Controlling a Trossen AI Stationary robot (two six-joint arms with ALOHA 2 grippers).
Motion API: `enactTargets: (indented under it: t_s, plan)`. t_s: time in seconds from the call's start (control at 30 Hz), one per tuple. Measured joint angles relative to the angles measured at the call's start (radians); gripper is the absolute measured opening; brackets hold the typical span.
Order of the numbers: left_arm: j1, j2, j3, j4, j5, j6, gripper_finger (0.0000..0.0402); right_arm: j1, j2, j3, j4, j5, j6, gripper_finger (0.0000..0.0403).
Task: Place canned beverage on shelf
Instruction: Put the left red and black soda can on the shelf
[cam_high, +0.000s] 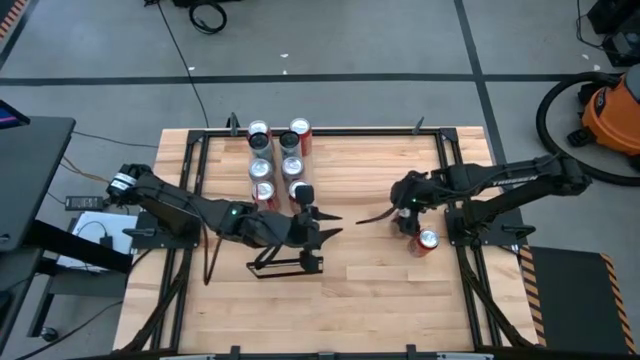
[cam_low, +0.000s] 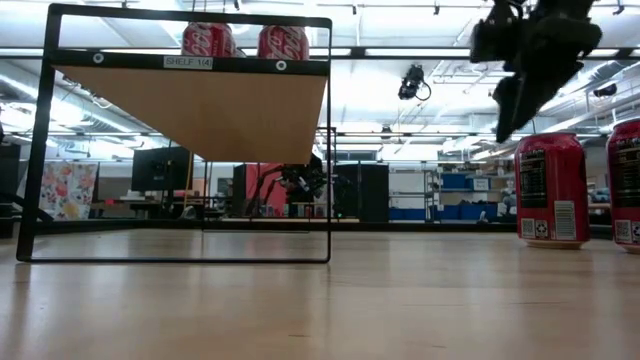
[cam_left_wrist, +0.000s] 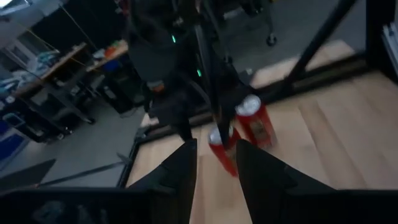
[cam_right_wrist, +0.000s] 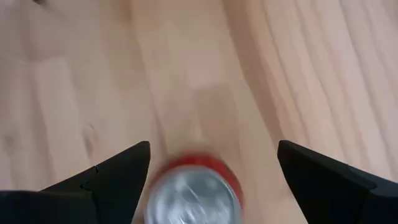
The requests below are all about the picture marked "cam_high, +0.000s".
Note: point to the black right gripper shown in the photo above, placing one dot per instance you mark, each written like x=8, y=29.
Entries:
x=417, y=197

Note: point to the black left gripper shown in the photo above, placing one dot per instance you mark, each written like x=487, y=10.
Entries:
x=275, y=230

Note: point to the silver Diet Coke can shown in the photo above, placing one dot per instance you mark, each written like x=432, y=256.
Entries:
x=292, y=167
x=260, y=169

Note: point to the orange-red soda can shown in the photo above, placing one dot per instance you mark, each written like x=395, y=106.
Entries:
x=300, y=127
x=258, y=127

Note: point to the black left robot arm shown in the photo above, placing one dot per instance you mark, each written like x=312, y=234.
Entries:
x=170, y=205

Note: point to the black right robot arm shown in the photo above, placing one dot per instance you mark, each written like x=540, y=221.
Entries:
x=500, y=180

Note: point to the orange shop vacuum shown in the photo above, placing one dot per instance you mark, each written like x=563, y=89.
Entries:
x=540, y=120
x=612, y=117

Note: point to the black hazard-striped mat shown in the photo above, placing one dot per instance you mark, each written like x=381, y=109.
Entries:
x=570, y=300

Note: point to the white sheet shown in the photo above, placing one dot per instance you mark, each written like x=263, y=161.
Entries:
x=90, y=225

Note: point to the black desk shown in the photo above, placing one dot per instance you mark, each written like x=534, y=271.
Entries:
x=30, y=170

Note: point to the black equipment case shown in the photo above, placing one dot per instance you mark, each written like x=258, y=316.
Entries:
x=617, y=25

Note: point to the laptop screen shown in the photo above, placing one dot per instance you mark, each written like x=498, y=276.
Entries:
x=7, y=116

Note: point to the wooden shelf black metal frame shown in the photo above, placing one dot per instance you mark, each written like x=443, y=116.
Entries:
x=314, y=170

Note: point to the black aluminium rig frame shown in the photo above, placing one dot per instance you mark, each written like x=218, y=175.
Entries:
x=325, y=132

